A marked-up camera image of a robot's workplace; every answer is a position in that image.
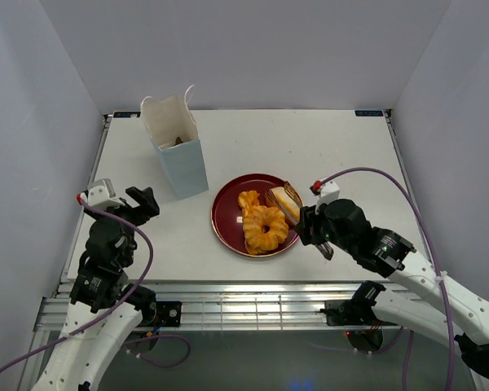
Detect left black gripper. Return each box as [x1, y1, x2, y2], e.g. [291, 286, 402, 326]
[85, 186, 159, 266]

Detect metal serving tongs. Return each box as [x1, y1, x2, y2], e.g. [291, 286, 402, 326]
[268, 182, 335, 261]

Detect large round bread roll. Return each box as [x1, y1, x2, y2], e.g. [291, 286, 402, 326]
[265, 182, 303, 227]

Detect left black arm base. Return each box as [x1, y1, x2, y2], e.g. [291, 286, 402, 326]
[139, 301, 183, 327]

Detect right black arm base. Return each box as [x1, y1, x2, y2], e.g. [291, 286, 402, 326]
[319, 300, 395, 327]

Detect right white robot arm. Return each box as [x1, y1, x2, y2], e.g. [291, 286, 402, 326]
[295, 199, 489, 379]

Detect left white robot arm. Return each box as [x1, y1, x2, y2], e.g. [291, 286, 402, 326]
[33, 179, 160, 390]

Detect small twisted orange bread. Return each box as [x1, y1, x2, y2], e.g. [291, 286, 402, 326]
[238, 190, 260, 218]

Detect light blue paper bag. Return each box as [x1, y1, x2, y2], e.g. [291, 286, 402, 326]
[140, 86, 209, 200]

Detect dark red round plate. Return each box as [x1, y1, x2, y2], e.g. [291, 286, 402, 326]
[211, 173, 299, 258]

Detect left blue table label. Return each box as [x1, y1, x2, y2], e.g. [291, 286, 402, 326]
[112, 111, 141, 118]

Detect blue table label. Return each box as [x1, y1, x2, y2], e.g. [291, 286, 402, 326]
[355, 110, 384, 117]
[112, 111, 141, 118]

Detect right blue table label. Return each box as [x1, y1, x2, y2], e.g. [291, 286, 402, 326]
[355, 110, 384, 117]

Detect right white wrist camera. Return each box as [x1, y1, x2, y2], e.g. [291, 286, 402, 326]
[310, 178, 340, 214]

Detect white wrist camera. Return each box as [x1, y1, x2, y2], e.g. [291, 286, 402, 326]
[77, 178, 125, 211]
[310, 178, 340, 214]

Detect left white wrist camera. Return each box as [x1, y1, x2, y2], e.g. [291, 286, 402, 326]
[77, 178, 125, 211]

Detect large fluted ring bread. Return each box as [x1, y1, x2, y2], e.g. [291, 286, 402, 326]
[243, 205, 289, 255]

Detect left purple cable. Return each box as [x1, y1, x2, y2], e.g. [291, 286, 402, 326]
[0, 203, 192, 391]

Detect purple cable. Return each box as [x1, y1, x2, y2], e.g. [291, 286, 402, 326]
[0, 203, 192, 391]
[317, 166, 457, 391]

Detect aluminium frame rail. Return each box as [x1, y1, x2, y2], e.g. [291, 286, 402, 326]
[32, 280, 474, 332]

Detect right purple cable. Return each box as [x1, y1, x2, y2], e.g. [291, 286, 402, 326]
[317, 166, 457, 391]

